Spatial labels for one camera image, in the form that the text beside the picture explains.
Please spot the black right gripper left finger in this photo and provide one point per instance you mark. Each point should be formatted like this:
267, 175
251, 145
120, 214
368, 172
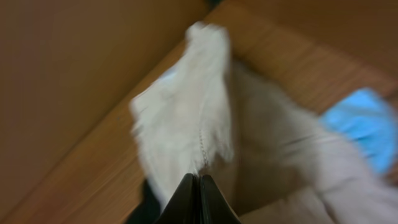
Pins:
181, 208

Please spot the black shirt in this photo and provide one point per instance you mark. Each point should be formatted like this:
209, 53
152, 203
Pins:
148, 211

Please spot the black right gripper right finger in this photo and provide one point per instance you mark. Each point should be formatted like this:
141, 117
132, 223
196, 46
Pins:
214, 207

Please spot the beige khaki shorts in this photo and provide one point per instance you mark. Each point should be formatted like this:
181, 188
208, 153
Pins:
273, 161

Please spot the light blue garment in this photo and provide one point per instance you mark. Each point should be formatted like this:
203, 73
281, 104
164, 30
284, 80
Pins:
370, 122

